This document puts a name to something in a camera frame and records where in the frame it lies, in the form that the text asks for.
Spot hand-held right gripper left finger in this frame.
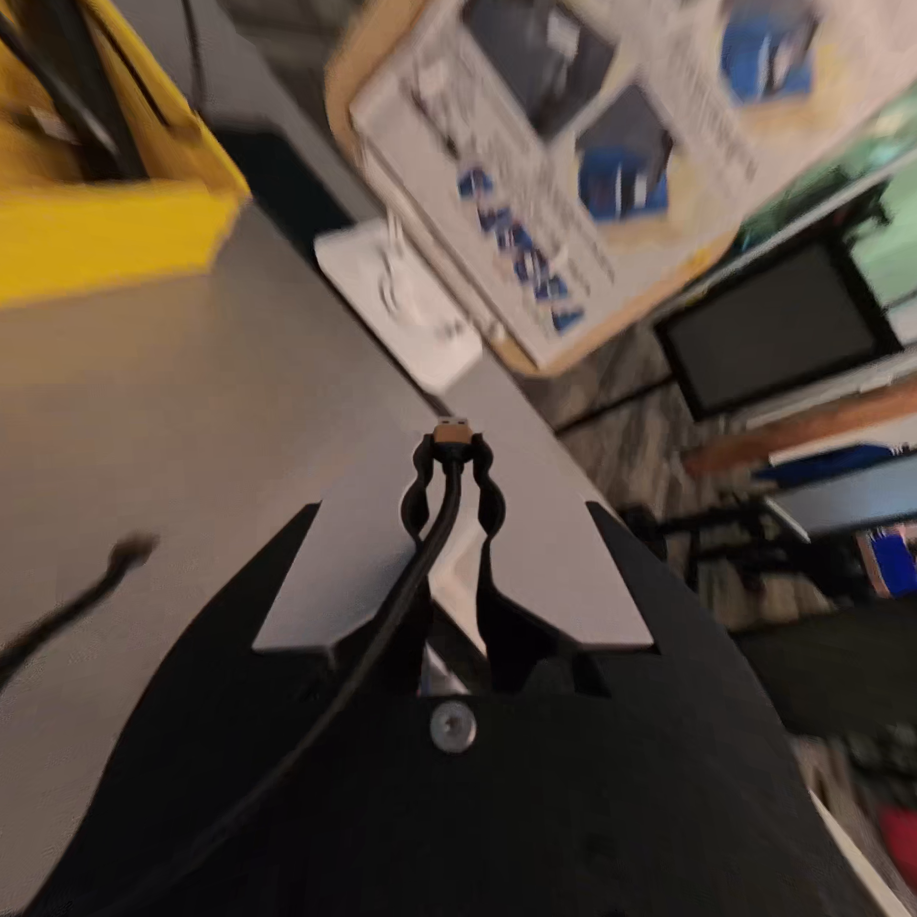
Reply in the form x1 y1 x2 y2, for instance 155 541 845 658
251 436 432 692

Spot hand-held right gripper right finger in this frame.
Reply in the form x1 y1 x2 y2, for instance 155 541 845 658
471 436 658 693

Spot wooden beam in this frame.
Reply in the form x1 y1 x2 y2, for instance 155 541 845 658
684 390 917 477

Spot white document stand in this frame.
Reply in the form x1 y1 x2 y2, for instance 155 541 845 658
315 218 484 393

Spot black cable orange plugs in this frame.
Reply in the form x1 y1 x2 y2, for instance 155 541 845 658
0 414 477 896

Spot printed instruction sheet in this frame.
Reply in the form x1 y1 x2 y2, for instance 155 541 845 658
351 0 917 366

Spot yellow plastic bin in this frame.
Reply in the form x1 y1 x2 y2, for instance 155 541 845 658
0 0 252 305

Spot long black usb hub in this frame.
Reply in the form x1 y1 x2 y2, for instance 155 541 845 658
21 0 153 180

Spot black flat monitor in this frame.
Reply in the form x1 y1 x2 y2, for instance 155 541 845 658
655 229 904 421

